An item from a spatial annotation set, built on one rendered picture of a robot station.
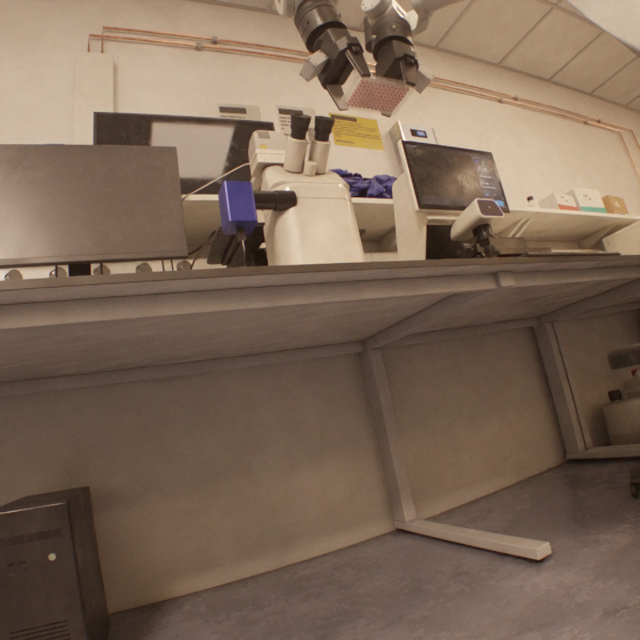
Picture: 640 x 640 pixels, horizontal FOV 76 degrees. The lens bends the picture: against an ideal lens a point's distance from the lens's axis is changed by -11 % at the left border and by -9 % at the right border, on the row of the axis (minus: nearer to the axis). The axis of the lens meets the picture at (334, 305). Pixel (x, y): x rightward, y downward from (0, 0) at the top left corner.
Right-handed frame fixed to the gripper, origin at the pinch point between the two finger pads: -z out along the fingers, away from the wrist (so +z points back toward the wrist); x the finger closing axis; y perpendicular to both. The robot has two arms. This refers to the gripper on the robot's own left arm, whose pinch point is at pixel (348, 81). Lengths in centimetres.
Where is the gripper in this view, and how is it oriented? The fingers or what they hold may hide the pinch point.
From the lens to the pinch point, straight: 90.9
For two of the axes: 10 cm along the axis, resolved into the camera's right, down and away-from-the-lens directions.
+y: -8.4, 2.7, -4.8
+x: -4.0, 3.0, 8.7
